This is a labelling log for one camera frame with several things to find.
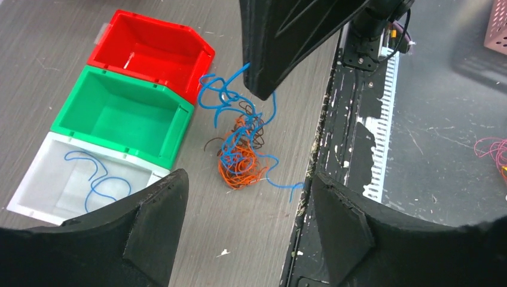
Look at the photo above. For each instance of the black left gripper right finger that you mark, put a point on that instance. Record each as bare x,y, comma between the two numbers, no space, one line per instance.
365,243

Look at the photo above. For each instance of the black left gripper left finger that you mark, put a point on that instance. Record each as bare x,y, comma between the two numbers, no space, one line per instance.
131,242

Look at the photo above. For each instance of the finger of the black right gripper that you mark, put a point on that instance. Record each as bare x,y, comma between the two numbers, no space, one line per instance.
278,35

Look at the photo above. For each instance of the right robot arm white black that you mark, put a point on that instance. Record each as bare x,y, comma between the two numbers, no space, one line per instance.
370,22

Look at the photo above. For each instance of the white plastic bin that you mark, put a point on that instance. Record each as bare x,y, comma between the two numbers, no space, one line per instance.
69,177

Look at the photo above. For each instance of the red plastic bin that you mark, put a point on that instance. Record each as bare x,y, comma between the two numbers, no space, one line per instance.
165,53

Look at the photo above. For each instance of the green plastic bin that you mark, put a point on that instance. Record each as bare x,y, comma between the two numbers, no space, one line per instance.
125,114

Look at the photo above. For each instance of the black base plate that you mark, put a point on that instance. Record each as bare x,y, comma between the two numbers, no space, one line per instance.
341,147

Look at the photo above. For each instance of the white perforated cable duct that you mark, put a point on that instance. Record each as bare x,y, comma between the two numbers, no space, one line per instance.
384,84

